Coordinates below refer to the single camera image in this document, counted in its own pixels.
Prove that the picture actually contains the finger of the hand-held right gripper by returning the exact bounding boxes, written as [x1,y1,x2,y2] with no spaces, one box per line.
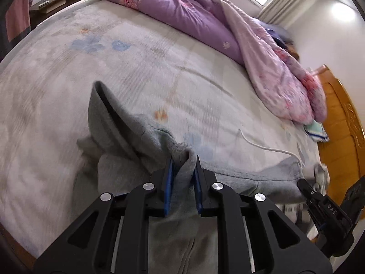
[297,178,355,259]

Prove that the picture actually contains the blue grey pillow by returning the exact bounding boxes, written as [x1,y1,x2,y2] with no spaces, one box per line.
[262,20,294,43]

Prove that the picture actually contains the grey striped curtain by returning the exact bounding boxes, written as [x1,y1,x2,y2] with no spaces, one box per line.
[258,0,317,29]

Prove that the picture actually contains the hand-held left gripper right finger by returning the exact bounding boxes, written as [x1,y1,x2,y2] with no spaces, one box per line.
[194,155,334,274]

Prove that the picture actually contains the grey zip hoodie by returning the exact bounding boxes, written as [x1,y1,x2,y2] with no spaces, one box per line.
[73,80,314,274]

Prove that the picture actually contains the purple floral quilt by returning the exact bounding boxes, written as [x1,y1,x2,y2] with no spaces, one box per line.
[100,0,328,123]

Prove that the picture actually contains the bed with floral sheet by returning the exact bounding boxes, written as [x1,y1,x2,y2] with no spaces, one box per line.
[0,0,323,263]

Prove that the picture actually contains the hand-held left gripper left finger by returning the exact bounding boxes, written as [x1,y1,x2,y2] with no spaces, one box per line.
[33,155,174,274]

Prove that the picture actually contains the brown chair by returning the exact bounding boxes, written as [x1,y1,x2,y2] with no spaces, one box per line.
[285,44,301,62]

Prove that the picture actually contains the dark white TV cabinet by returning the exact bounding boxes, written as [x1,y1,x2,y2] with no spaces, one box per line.
[29,0,100,30]

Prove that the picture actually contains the wooden headboard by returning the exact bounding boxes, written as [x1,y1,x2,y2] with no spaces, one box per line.
[314,64,365,183]

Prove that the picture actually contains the pink grey towel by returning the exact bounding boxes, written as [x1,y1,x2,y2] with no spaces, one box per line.
[6,0,37,43]

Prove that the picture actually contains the blue green patterned pillow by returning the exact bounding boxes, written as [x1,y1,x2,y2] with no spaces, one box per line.
[304,120,330,142]

